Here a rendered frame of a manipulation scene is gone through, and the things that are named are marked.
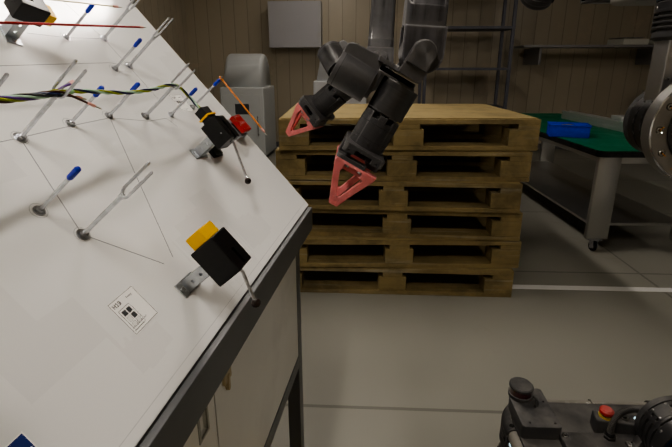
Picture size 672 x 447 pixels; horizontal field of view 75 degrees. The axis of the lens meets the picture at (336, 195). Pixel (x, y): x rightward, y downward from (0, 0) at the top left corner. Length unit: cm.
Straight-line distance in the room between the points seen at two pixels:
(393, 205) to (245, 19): 521
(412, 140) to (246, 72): 411
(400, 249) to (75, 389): 208
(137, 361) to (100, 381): 5
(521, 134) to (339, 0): 494
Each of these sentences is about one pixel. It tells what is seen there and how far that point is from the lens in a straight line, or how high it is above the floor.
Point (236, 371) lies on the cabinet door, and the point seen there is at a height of 70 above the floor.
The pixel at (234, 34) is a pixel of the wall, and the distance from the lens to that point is 719.
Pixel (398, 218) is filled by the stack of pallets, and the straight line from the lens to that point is 243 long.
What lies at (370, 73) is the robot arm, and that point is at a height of 123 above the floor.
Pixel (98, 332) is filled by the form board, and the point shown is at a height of 95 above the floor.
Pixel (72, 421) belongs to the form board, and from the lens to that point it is 53.
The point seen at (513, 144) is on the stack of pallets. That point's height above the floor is 86.
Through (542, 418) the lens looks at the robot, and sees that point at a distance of 152.
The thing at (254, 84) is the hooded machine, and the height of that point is 100.
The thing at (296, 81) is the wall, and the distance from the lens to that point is 700.
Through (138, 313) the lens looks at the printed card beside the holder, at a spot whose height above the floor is 94.
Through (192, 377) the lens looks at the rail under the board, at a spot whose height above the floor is 86.
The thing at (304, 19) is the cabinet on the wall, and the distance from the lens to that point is 672.
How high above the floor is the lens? 124
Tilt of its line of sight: 16 degrees down
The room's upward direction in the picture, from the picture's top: straight up
